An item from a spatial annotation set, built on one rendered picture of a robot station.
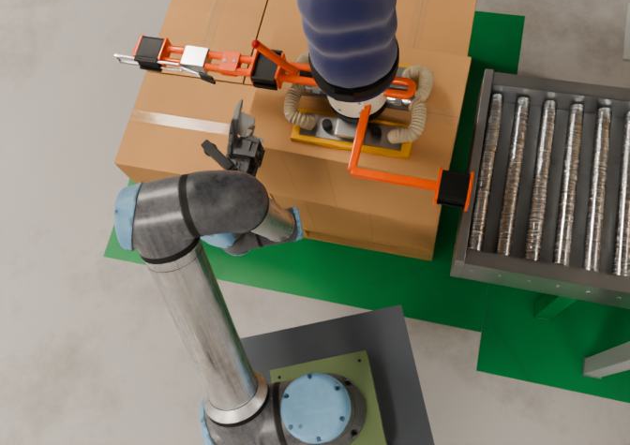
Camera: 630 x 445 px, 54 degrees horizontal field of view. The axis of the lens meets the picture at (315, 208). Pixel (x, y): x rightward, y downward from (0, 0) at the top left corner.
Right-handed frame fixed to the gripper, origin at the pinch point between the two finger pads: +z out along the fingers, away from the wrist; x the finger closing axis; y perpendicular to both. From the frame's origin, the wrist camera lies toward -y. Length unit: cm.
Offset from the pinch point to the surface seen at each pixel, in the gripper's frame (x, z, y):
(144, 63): 0.2, 10.1, -33.3
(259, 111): -12.9, 7.3, -1.0
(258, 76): 1.7, 10.4, 1.1
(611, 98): -48, 49, 104
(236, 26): -53, 61, -34
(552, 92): -48, 49, 85
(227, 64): 1.4, 12.9, -8.7
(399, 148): -10.4, 1.5, 41.7
